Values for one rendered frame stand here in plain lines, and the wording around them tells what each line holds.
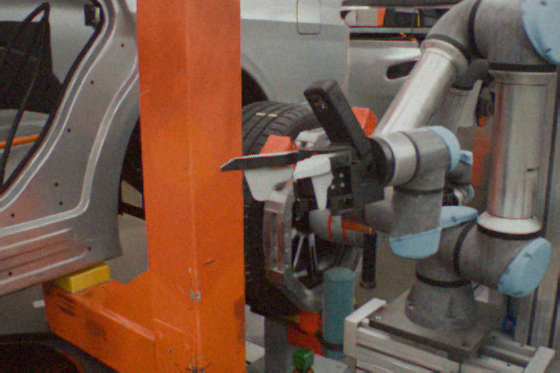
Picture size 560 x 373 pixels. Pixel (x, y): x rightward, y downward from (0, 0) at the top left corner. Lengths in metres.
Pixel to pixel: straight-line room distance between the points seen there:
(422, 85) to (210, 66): 0.43
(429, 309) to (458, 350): 0.10
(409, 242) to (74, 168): 1.05
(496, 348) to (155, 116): 0.86
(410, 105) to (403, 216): 0.23
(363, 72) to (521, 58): 3.28
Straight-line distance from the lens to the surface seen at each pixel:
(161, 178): 1.25
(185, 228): 1.23
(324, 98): 0.72
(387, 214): 0.88
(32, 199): 1.61
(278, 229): 1.53
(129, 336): 1.53
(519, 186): 1.06
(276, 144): 1.50
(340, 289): 1.62
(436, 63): 1.04
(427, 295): 1.20
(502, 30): 1.02
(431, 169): 0.84
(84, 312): 1.68
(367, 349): 1.32
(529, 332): 1.38
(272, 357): 2.04
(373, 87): 4.21
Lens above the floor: 1.38
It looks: 12 degrees down
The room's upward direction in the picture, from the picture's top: straight up
